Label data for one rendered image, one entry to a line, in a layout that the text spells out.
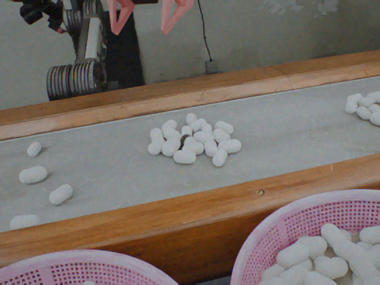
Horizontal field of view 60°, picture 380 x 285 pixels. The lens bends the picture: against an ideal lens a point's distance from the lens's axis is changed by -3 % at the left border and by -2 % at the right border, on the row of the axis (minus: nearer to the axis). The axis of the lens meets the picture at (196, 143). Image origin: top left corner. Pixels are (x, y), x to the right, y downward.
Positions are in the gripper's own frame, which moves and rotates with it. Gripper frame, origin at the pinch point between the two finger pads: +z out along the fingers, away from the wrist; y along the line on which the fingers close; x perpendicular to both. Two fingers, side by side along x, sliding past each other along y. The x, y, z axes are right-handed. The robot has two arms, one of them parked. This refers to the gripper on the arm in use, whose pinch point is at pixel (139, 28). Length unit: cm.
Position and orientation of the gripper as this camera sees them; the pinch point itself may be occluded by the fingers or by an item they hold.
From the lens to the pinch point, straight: 58.4
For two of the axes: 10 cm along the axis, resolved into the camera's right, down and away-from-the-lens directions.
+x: -3.9, -1.9, -9.0
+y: -8.9, -1.4, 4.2
